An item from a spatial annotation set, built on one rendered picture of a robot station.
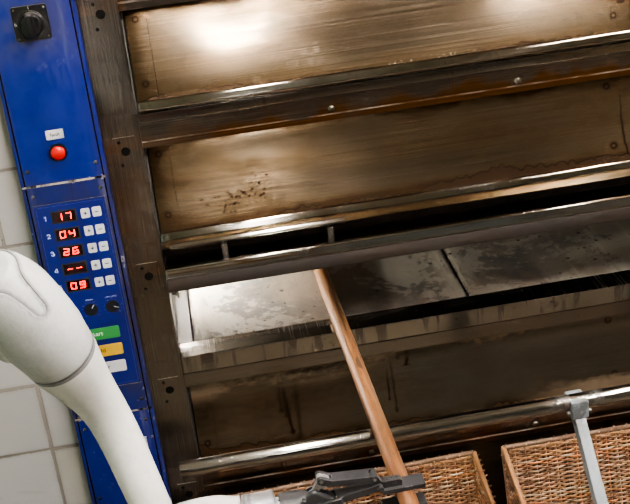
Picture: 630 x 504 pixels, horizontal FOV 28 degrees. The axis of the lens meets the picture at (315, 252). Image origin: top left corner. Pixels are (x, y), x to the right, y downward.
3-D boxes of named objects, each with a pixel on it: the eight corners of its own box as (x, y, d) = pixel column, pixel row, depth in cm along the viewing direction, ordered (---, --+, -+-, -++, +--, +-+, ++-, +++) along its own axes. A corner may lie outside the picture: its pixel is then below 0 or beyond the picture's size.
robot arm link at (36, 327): (116, 325, 167) (49, 302, 175) (48, 235, 154) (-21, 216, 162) (56, 403, 161) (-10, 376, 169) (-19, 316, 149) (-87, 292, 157)
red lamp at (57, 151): (50, 161, 228) (44, 130, 225) (69, 158, 228) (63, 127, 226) (50, 164, 227) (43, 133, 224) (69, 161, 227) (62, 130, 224)
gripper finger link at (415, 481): (379, 484, 203) (379, 480, 202) (421, 476, 203) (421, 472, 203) (383, 495, 200) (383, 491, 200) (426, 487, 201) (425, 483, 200)
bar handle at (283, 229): (174, 274, 232) (174, 272, 234) (348, 246, 235) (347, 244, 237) (169, 244, 231) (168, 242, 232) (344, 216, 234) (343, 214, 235)
